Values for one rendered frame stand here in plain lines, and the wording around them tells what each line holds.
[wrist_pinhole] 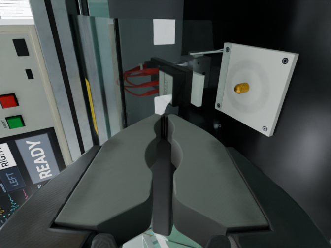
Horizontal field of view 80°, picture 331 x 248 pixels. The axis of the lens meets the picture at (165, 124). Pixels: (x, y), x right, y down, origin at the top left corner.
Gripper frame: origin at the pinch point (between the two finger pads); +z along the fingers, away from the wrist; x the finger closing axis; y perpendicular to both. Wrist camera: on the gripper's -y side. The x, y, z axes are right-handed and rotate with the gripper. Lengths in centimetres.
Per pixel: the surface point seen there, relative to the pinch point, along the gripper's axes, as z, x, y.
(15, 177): 16.3, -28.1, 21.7
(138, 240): 271, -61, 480
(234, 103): 28.6, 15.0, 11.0
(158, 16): 45.6, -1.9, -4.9
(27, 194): 16.7, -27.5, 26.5
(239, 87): 25.4, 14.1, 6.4
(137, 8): 42.7, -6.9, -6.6
